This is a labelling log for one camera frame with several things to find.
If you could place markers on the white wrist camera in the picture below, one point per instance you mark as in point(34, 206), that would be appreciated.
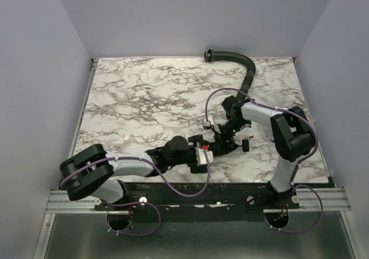
point(204, 155)
point(209, 123)

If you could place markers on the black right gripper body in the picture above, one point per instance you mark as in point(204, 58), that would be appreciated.
point(223, 135)

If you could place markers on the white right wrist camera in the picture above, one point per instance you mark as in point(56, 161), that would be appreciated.
point(209, 123)

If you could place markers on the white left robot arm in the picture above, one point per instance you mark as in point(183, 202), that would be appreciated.
point(90, 172)

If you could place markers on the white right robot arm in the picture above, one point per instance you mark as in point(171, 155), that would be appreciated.
point(292, 136)

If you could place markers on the clear plastic parts box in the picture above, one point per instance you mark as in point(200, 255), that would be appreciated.
point(268, 133)

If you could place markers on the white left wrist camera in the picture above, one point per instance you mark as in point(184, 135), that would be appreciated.
point(204, 155)

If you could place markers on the aluminium frame rail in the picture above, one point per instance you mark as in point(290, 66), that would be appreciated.
point(70, 229)

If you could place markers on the black folding umbrella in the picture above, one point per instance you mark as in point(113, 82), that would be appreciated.
point(220, 146)

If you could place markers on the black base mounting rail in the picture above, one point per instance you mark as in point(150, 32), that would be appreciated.
point(220, 202)

